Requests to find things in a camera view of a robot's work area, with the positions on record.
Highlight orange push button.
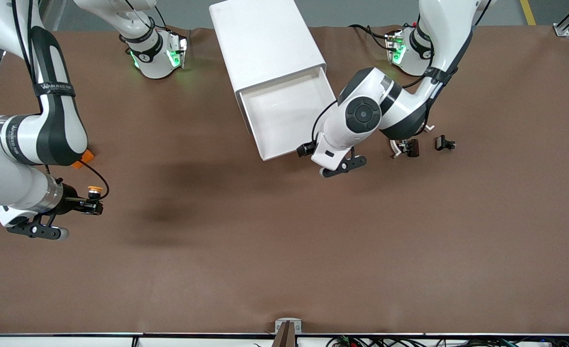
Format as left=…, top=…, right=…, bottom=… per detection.
left=86, top=186, right=105, bottom=215

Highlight orange square block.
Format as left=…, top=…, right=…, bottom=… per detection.
left=71, top=149, right=95, bottom=169

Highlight brown table mat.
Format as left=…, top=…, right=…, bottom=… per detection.
left=0, top=25, right=569, bottom=336

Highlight silver left base connector box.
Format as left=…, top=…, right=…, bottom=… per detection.
left=385, top=29, right=406, bottom=66

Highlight silver base connector box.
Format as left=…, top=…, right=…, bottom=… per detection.
left=385, top=29, right=406, bottom=66
left=168, top=33, right=189, bottom=69

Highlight silver right base connector box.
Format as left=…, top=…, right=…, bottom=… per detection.
left=168, top=33, right=189, bottom=69

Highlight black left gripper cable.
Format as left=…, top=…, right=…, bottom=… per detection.
left=311, top=99, right=339, bottom=145

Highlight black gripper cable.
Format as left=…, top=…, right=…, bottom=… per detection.
left=10, top=0, right=110, bottom=199
left=311, top=99, right=339, bottom=145

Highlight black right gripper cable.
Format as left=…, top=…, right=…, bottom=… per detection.
left=10, top=0, right=110, bottom=199

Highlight white half-ring pipe clamp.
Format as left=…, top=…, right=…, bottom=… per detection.
left=392, top=123, right=434, bottom=160

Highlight black left base cable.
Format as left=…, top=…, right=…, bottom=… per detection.
left=348, top=23, right=392, bottom=51

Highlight black base cable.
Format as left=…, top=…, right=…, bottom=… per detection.
left=348, top=23, right=392, bottom=51
left=153, top=6, right=191, bottom=37

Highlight white table edge rail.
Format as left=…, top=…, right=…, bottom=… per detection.
left=0, top=333, right=569, bottom=347

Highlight grey metal bracket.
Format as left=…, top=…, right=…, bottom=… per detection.
left=275, top=318, right=302, bottom=334

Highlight black right base cable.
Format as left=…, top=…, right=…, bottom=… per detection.
left=153, top=6, right=191, bottom=37

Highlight tangled black cables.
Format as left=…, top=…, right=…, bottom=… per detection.
left=325, top=336, right=569, bottom=347

